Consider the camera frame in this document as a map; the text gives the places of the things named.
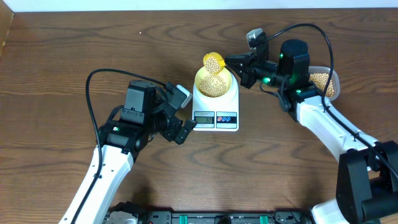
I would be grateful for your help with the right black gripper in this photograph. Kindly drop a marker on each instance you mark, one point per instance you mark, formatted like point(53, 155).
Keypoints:
point(245, 72)

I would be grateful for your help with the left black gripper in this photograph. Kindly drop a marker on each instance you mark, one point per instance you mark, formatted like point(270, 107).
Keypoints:
point(170, 132)

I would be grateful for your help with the yellow measuring scoop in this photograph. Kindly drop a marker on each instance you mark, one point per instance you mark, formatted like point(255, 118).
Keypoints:
point(217, 56)

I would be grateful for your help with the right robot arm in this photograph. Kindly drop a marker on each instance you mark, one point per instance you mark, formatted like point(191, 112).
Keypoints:
point(366, 188)

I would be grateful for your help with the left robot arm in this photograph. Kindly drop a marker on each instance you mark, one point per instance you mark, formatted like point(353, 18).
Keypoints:
point(148, 110)

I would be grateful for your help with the soybeans in scoop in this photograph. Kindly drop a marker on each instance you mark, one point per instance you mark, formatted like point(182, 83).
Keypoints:
point(212, 66)

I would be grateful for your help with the white digital kitchen scale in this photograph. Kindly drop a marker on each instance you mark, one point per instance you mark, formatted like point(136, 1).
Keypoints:
point(216, 114)

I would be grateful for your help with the soybeans in bowl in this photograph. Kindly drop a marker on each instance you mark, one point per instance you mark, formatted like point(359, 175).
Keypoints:
point(213, 86)

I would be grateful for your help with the pale yellow plastic bowl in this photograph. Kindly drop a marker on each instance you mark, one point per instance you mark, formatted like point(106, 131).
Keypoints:
point(225, 74)

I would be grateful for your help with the clear plastic container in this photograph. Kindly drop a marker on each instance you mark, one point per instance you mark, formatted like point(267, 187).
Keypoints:
point(334, 78)

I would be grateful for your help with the soybeans in container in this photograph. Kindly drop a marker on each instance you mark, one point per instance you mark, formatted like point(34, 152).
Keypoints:
point(320, 80)

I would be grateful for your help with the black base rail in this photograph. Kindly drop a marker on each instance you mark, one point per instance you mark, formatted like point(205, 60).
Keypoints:
point(128, 212)

